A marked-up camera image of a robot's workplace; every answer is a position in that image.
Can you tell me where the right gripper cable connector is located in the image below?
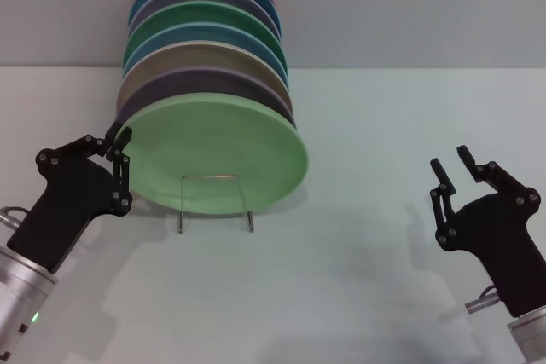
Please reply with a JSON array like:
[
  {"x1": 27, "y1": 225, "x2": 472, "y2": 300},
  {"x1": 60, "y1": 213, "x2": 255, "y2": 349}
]
[{"x1": 464, "y1": 282, "x2": 504, "y2": 316}]

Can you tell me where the light blue plate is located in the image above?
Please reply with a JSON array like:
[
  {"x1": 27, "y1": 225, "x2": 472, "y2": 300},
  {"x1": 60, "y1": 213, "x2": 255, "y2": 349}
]
[{"x1": 122, "y1": 21, "x2": 290, "y2": 84}]

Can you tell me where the lilac plate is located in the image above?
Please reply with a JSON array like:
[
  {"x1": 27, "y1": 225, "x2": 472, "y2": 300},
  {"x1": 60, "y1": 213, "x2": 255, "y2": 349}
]
[{"x1": 117, "y1": 67, "x2": 296, "y2": 129}]

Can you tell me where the gripper cable connector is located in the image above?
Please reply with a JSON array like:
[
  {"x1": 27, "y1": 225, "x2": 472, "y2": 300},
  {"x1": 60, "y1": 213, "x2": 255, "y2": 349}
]
[
  {"x1": 0, "y1": 206, "x2": 30, "y2": 228},
  {"x1": 464, "y1": 282, "x2": 504, "y2": 316}
]

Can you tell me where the beige plate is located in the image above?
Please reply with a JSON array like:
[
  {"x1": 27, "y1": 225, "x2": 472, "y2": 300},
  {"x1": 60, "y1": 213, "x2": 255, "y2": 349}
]
[{"x1": 116, "y1": 41, "x2": 293, "y2": 105}]

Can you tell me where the left gripper cable connector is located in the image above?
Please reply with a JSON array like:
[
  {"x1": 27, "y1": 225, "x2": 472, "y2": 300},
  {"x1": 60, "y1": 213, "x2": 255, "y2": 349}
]
[{"x1": 0, "y1": 206, "x2": 30, "y2": 228}]

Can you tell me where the metal wire plate rack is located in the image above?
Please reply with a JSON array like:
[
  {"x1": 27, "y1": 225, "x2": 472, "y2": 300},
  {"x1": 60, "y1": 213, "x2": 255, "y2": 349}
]
[{"x1": 177, "y1": 174, "x2": 255, "y2": 235}]

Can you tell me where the light green plate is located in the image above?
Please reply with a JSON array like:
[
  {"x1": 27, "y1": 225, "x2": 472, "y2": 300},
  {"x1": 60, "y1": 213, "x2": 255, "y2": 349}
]
[{"x1": 121, "y1": 91, "x2": 309, "y2": 215}]

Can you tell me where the dark green plate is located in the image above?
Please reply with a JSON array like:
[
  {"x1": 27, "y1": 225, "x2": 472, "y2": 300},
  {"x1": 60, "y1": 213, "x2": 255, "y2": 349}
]
[{"x1": 124, "y1": 1, "x2": 286, "y2": 69}]

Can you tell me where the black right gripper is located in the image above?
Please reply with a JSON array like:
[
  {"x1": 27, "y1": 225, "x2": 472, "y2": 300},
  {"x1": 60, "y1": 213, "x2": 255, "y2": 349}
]
[{"x1": 429, "y1": 145, "x2": 546, "y2": 318}]

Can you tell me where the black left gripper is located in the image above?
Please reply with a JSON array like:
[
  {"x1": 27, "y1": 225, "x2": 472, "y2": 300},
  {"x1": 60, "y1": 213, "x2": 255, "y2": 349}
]
[{"x1": 7, "y1": 121, "x2": 134, "y2": 274}]

